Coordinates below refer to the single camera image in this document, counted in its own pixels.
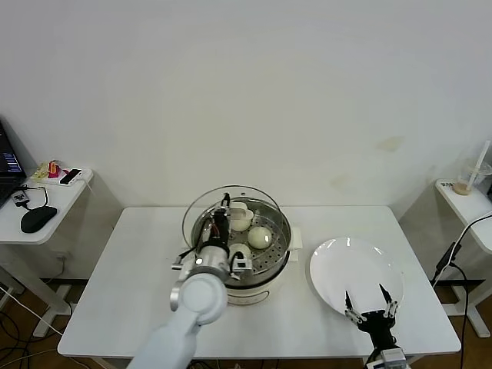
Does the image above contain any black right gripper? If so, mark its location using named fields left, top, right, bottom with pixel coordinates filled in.
left=343, top=283, right=400, bottom=349

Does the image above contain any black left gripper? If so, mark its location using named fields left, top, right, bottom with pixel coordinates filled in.
left=209, top=193, right=234, bottom=251

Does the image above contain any glass lid with cream handle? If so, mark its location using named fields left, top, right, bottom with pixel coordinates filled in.
left=181, top=185, right=283, bottom=257

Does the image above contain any perforated steel steamer basket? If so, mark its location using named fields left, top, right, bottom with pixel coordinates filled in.
left=191, top=198, right=292, bottom=288

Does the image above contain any steel steamer pot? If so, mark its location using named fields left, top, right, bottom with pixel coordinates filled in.
left=180, top=226, right=304, bottom=307

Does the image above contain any white round plate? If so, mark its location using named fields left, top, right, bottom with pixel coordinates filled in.
left=309, top=238, right=404, bottom=322

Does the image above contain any white side table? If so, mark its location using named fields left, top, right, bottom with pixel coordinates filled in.
left=0, top=167, right=95, bottom=338
left=434, top=178, right=492, bottom=339

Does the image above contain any white flat box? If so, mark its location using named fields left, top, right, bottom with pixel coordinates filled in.
left=45, top=171, right=85, bottom=188

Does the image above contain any clear plastic drink cup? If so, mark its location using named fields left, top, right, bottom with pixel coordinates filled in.
left=454, top=156, right=492, bottom=197

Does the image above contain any black smartphone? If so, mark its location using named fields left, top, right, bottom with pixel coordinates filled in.
left=59, top=168, right=83, bottom=185

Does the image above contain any white drinking straw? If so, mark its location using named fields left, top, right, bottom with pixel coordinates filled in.
left=466, top=141, right=491, bottom=192

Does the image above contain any black computer mouse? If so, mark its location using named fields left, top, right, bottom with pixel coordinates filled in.
left=20, top=205, right=58, bottom=234

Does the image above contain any black laptop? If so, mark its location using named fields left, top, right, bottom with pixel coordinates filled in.
left=0, top=116, right=28, bottom=207

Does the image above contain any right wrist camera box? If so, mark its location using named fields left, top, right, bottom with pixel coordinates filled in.
left=378, top=347, right=407, bottom=369

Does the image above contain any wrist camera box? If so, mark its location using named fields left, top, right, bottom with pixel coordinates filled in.
left=378, top=347, right=407, bottom=369
left=229, top=249, right=255, bottom=280

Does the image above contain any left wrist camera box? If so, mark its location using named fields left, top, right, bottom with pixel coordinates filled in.
left=229, top=249, right=255, bottom=280

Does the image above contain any black dongle cable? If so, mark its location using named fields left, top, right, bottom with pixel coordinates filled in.
left=18, top=183, right=50, bottom=211

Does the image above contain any white floor cable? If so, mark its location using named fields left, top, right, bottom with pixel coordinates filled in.
left=0, top=284, right=65, bottom=337

